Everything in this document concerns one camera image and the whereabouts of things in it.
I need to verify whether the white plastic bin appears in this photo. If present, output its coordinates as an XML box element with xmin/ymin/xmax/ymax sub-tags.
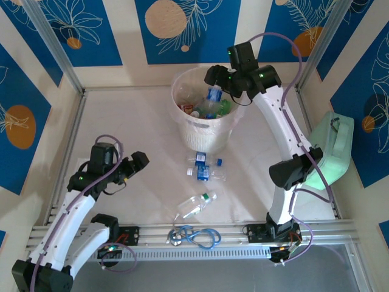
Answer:
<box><xmin>170</xmin><ymin>67</ymin><xmax>246</xmax><ymax>153</ymax></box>

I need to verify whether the crushed clear bottle green cap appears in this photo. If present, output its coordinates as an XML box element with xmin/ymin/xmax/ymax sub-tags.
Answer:
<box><xmin>177</xmin><ymin>83</ymin><xmax>198</xmax><ymax>103</ymax></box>

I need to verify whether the aluminium frame post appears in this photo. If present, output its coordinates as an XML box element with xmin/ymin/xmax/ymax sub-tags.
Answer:
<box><xmin>296</xmin><ymin>0</ymin><xmax>355</xmax><ymax>92</ymax></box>
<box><xmin>21</xmin><ymin>0</ymin><xmax>85</xmax><ymax>96</ymax></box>

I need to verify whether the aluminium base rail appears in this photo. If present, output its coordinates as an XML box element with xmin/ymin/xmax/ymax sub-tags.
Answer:
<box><xmin>26</xmin><ymin>219</ymin><xmax>361</xmax><ymax>252</ymax></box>

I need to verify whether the blue stethoscope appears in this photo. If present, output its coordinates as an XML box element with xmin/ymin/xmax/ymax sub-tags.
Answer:
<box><xmin>166</xmin><ymin>212</ymin><xmax>222</xmax><ymax>251</ymax></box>

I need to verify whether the small black connector board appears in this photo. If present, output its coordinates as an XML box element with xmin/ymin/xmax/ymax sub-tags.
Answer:
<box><xmin>269</xmin><ymin>245</ymin><xmax>301</xmax><ymax>265</ymax></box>
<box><xmin>97</xmin><ymin>245</ymin><xmax>124</xmax><ymax>268</ymax></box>

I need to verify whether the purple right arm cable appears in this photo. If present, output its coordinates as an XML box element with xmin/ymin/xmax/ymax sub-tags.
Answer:
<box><xmin>247</xmin><ymin>32</ymin><xmax>334</xmax><ymax>265</ymax></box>

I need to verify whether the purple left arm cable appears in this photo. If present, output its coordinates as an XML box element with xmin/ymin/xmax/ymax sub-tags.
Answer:
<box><xmin>29</xmin><ymin>134</ymin><xmax>137</xmax><ymax>292</ymax></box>

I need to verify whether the grey metal panel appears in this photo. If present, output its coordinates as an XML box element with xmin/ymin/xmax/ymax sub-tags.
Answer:
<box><xmin>29</xmin><ymin>243</ymin><xmax>368</xmax><ymax>292</ymax></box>

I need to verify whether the aluminium side rail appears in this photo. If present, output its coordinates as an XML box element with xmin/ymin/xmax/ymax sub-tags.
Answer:
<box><xmin>45</xmin><ymin>90</ymin><xmax>89</xmax><ymax>226</ymax></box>
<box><xmin>295</xmin><ymin>86</ymin><xmax>340</xmax><ymax>220</ymax></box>

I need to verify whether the grey slotted cable duct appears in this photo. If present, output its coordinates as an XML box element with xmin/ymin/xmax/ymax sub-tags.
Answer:
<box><xmin>81</xmin><ymin>246</ymin><xmax>272</xmax><ymax>263</ymax></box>

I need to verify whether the mint green case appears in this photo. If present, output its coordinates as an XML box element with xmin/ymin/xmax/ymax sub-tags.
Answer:
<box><xmin>303</xmin><ymin>111</ymin><xmax>356</xmax><ymax>191</ymax></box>

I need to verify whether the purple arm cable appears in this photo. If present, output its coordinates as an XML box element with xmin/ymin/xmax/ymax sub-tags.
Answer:
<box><xmin>247</xmin><ymin>32</ymin><xmax>334</xmax><ymax>265</ymax></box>
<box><xmin>29</xmin><ymin>134</ymin><xmax>137</xmax><ymax>292</ymax></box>

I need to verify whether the clear bottle blue label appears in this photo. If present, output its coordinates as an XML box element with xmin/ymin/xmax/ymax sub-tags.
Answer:
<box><xmin>205</xmin><ymin>85</ymin><xmax>224</xmax><ymax>106</ymax></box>
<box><xmin>187</xmin><ymin>165</ymin><xmax>228</xmax><ymax>183</ymax></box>
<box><xmin>185</xmin><ymin>151</ymin><xmax>225</xmax><ymax>167</ymax></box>

